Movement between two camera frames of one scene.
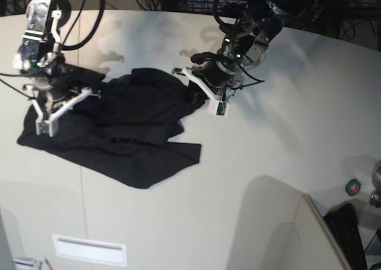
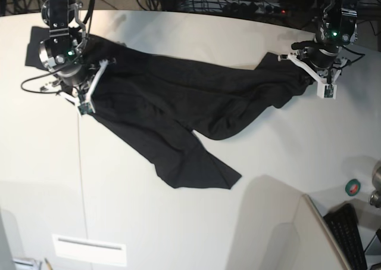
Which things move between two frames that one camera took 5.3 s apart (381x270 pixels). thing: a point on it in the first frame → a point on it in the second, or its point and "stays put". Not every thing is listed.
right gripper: (214, 72) → (320, 56)
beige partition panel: (313, 245) stays put
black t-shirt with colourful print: (124, 124) → (160, 99)
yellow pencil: (49, 265) stays put
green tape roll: (352, 186) stays put
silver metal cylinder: (375, 199) stays put
